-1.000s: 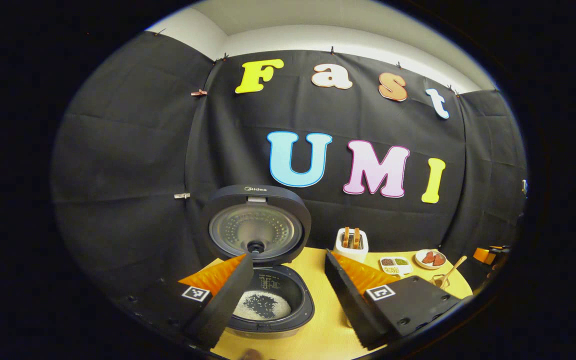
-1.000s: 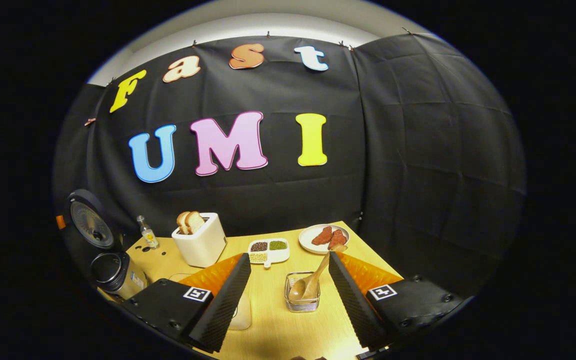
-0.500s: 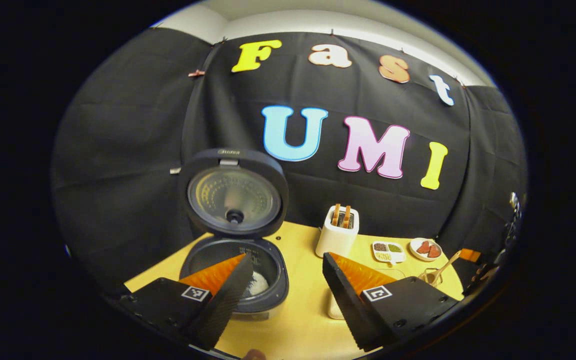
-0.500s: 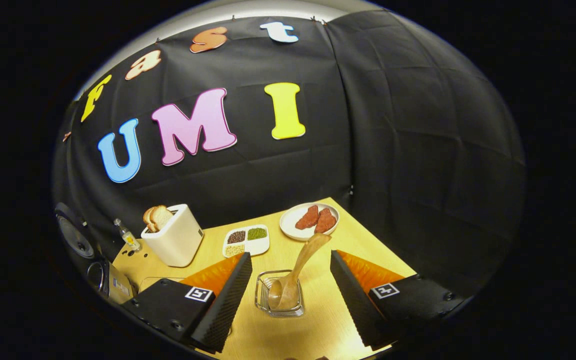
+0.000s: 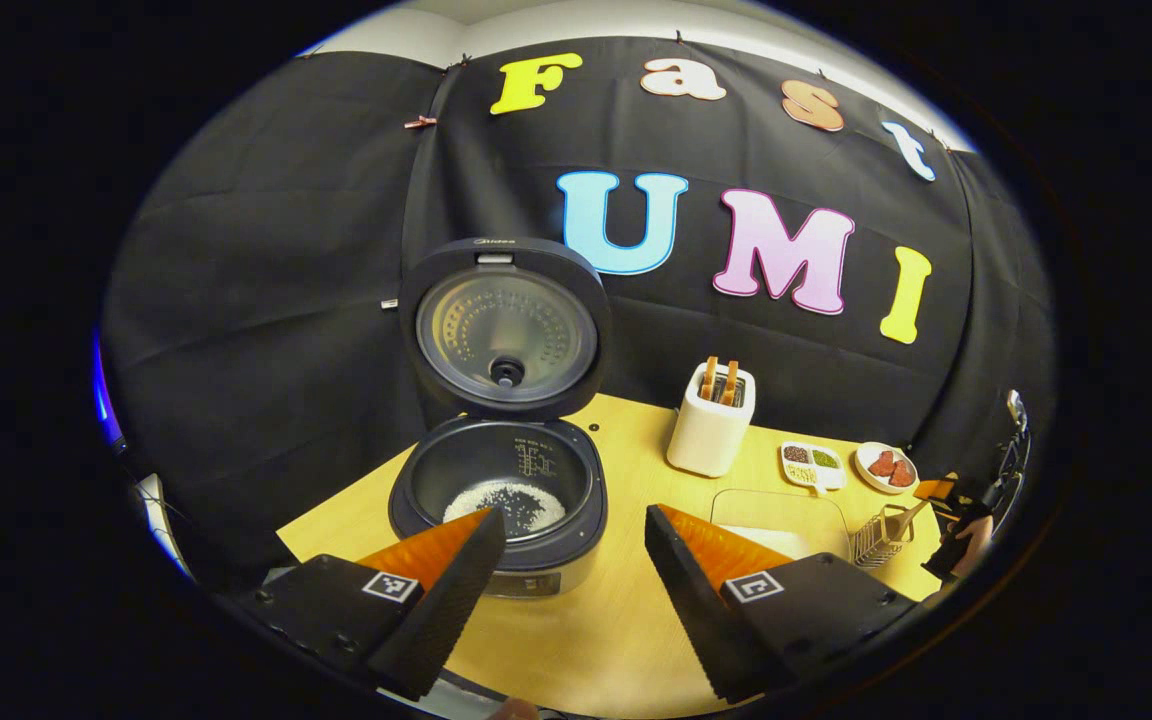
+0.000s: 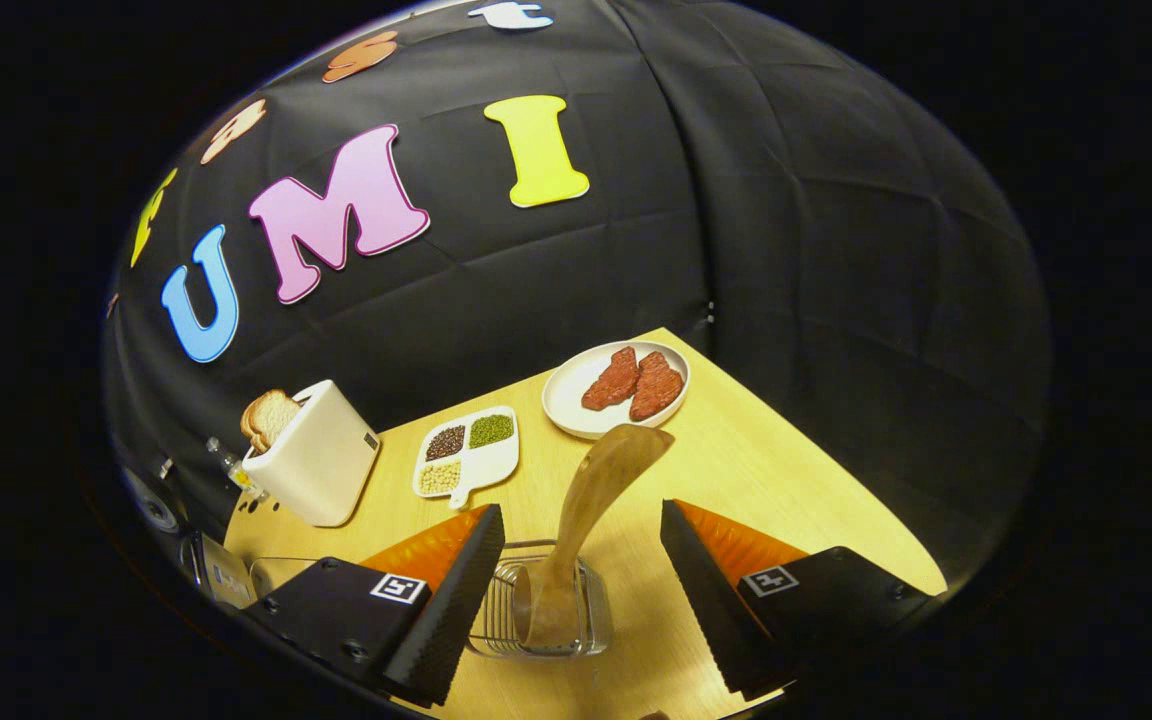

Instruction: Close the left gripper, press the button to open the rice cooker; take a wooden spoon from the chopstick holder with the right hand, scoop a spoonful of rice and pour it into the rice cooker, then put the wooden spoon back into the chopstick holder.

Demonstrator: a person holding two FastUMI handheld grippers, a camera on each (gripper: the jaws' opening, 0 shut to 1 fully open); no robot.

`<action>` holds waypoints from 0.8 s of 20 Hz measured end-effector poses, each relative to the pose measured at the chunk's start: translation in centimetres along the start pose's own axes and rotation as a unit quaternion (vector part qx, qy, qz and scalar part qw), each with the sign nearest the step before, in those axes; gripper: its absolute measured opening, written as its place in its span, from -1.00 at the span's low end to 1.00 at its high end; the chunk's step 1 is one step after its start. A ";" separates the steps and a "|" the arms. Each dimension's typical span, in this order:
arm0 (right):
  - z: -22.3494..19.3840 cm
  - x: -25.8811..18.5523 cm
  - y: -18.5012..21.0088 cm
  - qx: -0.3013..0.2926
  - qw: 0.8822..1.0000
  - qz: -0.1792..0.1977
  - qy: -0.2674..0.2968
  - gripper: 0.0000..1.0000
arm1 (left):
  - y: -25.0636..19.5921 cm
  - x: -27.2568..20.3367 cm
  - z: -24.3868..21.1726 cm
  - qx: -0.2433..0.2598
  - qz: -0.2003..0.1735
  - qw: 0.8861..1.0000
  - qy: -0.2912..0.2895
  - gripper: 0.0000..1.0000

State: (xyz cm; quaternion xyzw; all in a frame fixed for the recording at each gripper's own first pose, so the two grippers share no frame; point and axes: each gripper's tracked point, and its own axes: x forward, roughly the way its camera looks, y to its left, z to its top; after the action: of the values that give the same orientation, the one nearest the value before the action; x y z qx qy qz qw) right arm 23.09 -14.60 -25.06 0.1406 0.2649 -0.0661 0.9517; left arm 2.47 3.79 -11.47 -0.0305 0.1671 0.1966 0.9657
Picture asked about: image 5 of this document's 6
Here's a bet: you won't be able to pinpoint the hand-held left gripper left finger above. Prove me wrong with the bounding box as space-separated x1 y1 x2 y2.
236 506 509 703

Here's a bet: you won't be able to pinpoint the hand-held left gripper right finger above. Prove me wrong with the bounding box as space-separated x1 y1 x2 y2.
644 504 922 706

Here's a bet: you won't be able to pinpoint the wooden spoon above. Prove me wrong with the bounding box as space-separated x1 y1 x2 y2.
886 497 935 536

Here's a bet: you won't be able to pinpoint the metal wire chopstick holder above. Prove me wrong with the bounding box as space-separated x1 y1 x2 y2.
849 503 917 569

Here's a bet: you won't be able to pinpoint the clear rice container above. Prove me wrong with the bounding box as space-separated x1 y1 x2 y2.
709 487 852 561

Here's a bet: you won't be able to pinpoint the white rice grains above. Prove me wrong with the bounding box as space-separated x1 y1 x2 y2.
443 480 567 536

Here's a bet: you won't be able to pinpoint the dark grey rice cooker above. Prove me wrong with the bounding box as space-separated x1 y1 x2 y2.
388 237 612 601

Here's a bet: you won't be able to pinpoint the small white plate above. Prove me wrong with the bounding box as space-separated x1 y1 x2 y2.
854 441 920 495

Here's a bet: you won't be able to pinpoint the white divided seasoning dish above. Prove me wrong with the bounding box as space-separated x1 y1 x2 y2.
779 441 847 496

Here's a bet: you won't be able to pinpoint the white toaster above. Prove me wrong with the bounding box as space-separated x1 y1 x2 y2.
666 362 757 479

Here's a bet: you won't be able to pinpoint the black backdrop cloth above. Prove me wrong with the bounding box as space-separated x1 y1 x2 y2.
96 35 1057 591

